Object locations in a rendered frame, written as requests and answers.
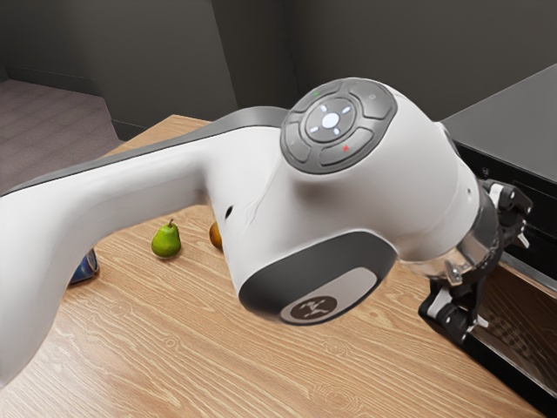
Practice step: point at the green pear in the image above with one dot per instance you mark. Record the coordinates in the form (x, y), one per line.
(165, 244)

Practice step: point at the brown orange fruit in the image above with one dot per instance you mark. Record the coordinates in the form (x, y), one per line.
(216, 237)

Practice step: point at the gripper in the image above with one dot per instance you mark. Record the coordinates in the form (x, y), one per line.
(509, 217)

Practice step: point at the black oven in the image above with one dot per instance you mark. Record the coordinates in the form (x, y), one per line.
(513, 113)

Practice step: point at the open oven door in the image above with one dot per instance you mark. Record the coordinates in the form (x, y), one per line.
(522, 331)

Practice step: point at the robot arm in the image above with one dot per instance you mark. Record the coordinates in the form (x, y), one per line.
(143, 191)

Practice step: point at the blue can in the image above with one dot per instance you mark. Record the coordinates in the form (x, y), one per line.
(85, 270)

